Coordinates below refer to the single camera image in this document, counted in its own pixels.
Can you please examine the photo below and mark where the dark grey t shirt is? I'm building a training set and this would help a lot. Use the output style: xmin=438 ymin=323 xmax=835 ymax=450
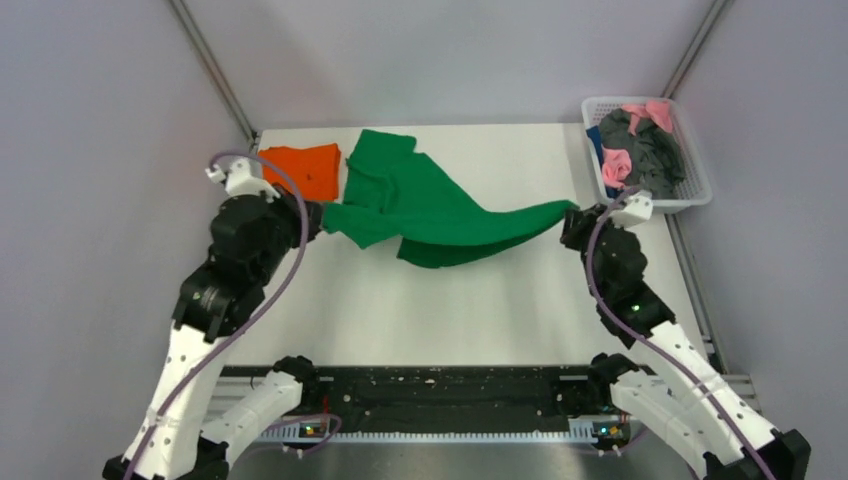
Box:
xmin=598 ymin=107 xmax=687 ymax=200

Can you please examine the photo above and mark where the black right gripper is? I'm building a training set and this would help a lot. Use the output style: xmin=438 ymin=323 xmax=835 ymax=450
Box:
xmin=560 ymin=202 xmax=630 ymax=297

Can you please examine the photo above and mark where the folded orange t shirt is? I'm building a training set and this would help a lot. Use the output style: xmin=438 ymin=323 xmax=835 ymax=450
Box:
xmin=258 ymin=143 xmax=341 ymax=202

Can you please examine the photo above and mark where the blue t shirt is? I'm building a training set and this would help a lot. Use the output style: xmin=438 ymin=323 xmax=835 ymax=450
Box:
xmin=585 ymin=126 xmax=634 ymax=204

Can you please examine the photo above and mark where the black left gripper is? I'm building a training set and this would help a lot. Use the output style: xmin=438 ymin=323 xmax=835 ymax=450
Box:
xmin=250 ymin=180 xmax=325 ymax=285

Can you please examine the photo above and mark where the white plastic laundry basket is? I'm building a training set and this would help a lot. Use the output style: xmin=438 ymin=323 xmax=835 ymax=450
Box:
xmin=581 ymin=96 xmax=713 ymax=214

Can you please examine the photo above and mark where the white slotted cable duct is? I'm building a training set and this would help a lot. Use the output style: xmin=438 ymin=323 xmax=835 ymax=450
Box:
xmin=255 ymin=420 xmax=599 ymax=445

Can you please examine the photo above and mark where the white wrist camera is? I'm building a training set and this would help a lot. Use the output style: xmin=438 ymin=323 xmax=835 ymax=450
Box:
xmin=205 ymin=156 xmax=281 ymax=203
xmin=610 ymin=190 xmax=654 ymax=229

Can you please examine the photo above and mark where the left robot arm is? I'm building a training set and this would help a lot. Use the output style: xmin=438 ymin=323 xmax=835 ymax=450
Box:
xmin=102 ymin=193 xmax=323 ymax=479

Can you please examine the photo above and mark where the pink t shirt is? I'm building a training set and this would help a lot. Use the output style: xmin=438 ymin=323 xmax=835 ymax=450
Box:
xmin=600 ymin=99 xmax=675 ymax=192

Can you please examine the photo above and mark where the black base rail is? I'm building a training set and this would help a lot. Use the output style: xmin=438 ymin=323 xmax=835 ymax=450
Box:
xmin=221 ymin=362 xmax=654 ymax=437

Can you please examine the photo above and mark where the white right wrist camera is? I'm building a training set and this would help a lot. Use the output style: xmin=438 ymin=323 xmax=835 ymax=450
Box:
xmin=610 ymin=190 xmax=654 ymax=229

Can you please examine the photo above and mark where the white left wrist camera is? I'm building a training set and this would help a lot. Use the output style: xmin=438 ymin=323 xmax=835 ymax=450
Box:
xmin=205 ymin=156 xmax=281 ymax=203

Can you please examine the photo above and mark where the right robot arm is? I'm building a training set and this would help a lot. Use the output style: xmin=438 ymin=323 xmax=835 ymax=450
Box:
xmin=560 ymin=205 xmax=812 ymax=479

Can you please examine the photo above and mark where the green t shirt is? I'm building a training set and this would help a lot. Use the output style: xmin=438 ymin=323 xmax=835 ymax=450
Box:
xmin=322 ymin=130 xmax=578 ymax=269

